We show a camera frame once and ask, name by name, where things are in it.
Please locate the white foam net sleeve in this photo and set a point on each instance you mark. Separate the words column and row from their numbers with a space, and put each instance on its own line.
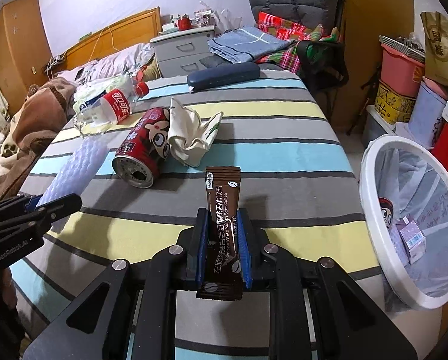
column 77, row 165

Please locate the tall wooden wardrobe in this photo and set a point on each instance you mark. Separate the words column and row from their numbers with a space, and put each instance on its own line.
column 366, row 7

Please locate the yellow patterned tin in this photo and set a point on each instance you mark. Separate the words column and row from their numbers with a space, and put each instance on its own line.
column 391, row 105

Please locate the striped tablecloth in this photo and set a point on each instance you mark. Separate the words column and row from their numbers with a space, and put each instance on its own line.
column 284, row 150

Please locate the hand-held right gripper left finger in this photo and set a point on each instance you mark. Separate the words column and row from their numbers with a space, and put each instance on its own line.
column 202, row 247

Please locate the red cup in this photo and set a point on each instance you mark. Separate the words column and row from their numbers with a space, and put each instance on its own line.
column 183, row 23

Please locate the dark blue glasses case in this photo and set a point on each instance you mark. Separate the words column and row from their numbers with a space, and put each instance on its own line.
column 224, row 75

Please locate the blue plaid cloth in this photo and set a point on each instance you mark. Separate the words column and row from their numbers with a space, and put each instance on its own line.
column 242, row 43

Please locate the wooden wardrobe with star marks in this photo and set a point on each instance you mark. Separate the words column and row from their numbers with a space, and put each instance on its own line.
column 21, row 45

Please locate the black chair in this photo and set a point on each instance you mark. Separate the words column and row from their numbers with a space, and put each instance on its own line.
column 321, row 71

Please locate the wooden headboard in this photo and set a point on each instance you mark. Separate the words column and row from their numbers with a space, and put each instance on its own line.
column 134, row 22

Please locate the brown fleece blanket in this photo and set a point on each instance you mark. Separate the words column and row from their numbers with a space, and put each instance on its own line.
column 32, row 120

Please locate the pink plastic storage bin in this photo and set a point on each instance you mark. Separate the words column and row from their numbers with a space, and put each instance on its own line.
column 400, row 71

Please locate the lavender box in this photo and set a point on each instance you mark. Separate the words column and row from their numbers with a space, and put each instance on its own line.
column 428, row 112

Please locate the crumpled white paper wrapper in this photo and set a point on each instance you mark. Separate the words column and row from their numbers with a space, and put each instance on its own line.
column 186, row 135

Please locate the red label plastic bottle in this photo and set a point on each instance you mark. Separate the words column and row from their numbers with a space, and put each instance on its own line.
column 115, row 103

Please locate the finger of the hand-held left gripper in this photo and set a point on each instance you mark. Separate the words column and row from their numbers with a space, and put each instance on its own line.
column 202, row 247
column 59, row 204

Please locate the purple white small carton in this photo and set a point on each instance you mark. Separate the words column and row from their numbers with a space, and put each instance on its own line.
column 411, row 240

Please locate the white round bin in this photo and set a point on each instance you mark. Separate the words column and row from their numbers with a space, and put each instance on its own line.
column 370, row 232

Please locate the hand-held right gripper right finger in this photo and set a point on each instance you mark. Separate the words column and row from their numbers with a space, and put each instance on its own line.
column 245, row 247

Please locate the grey quilted chair cushion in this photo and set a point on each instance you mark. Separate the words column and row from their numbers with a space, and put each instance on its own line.
column 284, row 0

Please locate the grey nightstand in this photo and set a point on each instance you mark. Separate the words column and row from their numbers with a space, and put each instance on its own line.
column 179, row 50

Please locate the red cartoon face can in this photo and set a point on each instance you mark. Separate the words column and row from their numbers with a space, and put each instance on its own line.
column 386, row 213
column 145, row 138

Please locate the white plastic bag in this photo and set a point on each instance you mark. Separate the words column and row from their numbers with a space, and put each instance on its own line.
column 227, row 20

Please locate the brown paper bag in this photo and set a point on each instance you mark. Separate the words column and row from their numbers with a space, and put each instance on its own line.
column 445, row 52

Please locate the red plaid blanket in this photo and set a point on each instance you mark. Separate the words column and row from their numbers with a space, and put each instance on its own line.
column 280, row 22

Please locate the brown coffee sachet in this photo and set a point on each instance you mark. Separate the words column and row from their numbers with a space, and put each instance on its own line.
column 222, row 195

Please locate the power strip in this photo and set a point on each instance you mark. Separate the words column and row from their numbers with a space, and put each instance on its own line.
column 53, row 62

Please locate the pale floral duvet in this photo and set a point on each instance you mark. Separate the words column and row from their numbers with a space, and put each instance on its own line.
column 119, row 58

